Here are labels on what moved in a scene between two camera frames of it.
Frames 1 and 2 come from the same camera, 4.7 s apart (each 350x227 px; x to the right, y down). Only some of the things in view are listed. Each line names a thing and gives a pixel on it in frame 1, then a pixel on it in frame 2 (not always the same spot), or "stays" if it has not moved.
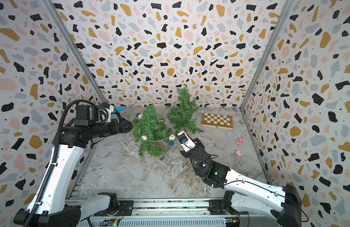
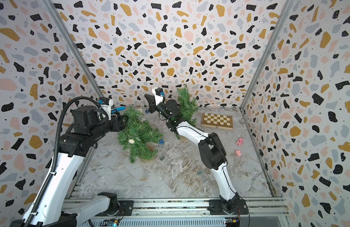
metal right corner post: (286, 10) stays
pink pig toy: (240, 141) stays
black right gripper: (201, 146) to (153, 106)
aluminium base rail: (166, 213) stays
